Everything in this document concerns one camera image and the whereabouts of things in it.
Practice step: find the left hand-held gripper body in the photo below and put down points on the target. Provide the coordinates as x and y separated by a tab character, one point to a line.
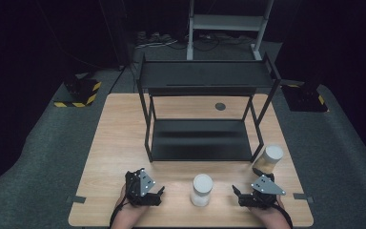
146	183

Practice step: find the black metal shelf rack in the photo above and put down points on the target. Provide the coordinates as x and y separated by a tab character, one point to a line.
200	140

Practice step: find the grey tape strip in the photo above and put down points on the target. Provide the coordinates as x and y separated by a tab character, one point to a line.
75	199
302	197

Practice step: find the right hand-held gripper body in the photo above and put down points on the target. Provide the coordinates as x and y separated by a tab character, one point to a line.
267	187

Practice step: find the round dark table grommet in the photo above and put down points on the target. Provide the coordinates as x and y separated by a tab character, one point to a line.
220	106

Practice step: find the jar with yellow contents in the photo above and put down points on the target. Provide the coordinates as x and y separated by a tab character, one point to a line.
268	159

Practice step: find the jar with white powder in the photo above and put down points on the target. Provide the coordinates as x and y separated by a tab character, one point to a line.
201	191

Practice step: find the person's right hand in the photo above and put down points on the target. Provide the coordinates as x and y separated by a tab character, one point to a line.
273	218

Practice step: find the power strip with plugs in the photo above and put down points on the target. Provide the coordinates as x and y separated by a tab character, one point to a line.
154	38

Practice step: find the grey metal stand frame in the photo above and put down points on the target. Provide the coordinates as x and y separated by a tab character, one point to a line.
227	22

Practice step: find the person's left hand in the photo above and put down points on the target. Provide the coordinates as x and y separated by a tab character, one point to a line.
133	216

